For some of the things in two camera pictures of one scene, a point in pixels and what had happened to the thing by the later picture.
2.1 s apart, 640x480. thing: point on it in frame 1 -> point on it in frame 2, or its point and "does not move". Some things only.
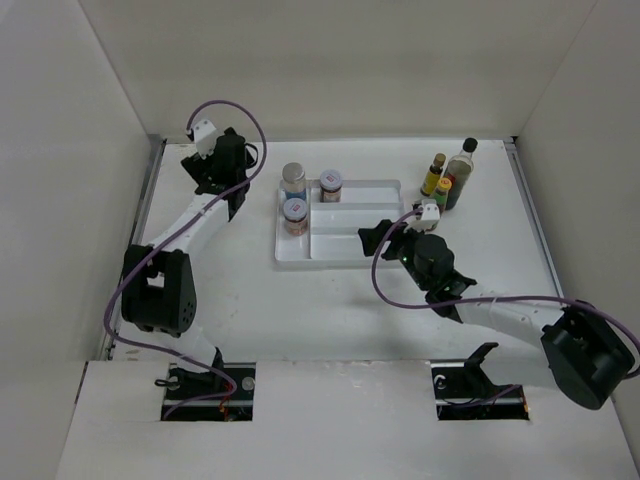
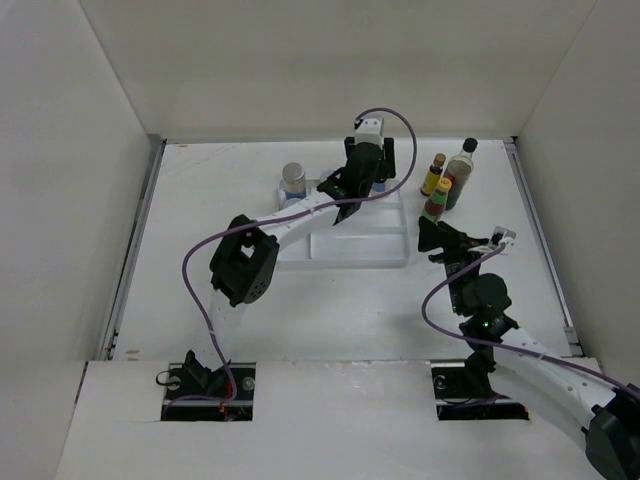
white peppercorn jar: x=294 y=183 does not move
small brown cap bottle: x=433 y=175 does not move
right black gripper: x=397 y=235 -> x=454 y=242
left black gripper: x=200 y=167 -> x=385 y=172
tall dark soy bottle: x=459 y=170 does not move
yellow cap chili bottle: x=441 y=194 does not move
